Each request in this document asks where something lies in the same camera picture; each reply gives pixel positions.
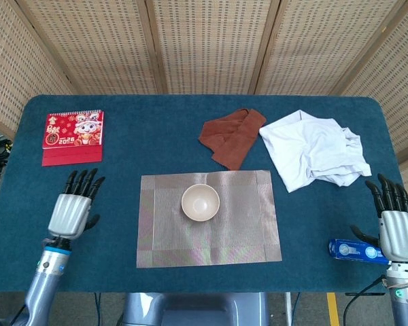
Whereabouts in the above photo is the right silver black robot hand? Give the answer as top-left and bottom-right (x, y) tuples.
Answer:
(350, 173), (408, 263)

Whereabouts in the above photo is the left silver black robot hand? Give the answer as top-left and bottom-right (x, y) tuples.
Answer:
(47, 168), (106, 238)

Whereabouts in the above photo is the cream plastic bowl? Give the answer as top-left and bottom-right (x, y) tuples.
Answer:
(180, 183), (221, 222)

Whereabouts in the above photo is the beige woven placemat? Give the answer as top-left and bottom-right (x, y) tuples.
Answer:
(136, 169), (283, 269)

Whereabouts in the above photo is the blue toothpaste box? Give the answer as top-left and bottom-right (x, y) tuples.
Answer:
(328, 238), (392, 267)

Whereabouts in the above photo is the red desk calendar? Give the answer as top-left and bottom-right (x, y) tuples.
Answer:
(41, 109), (105, 168)

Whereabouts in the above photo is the teal table cover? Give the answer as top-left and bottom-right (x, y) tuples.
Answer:
(0, 94), (406, 295)

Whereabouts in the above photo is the white crumpled shirt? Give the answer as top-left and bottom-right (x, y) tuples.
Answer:
(258, 109), (373, 194)

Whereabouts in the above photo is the white table leg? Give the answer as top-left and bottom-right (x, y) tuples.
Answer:
(284, 291), (293, 326)

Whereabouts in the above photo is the grey robot torso base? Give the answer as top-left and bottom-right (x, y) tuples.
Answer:
(121, 291), (270, 326)

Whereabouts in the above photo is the rust brown cloth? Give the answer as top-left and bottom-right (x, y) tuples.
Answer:
(198, 107), (267, 170)

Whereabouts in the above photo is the woven wooden folding screen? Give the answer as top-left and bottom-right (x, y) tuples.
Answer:
(0, 0), (408, 170)

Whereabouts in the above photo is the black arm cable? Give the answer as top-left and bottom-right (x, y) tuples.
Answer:
(343, 274), (388, 326)

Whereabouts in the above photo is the blue thin cable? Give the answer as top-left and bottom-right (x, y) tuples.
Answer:
(292, 291), (301, 326)

